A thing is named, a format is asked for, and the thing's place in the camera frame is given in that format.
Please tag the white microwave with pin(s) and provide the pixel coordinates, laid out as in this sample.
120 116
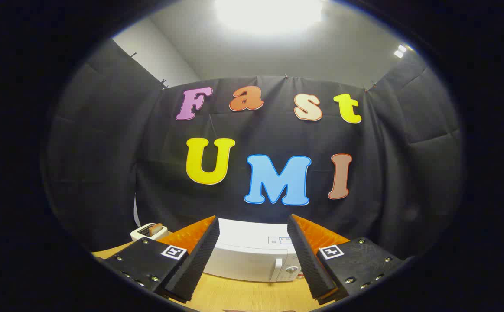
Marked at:
252 255

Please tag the ceiling light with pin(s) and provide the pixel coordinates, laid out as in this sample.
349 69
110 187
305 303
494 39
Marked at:
269 15

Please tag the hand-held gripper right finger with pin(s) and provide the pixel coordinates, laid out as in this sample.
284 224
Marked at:
308 260

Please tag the black backdrop cloth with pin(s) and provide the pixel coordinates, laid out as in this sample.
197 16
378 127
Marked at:
113 173

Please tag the toast slice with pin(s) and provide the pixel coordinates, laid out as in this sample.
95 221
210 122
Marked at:
155 228

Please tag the white toaster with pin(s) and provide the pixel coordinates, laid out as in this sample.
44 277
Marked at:
141 234

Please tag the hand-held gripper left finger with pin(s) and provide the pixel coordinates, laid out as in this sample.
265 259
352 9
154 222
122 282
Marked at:
199 260

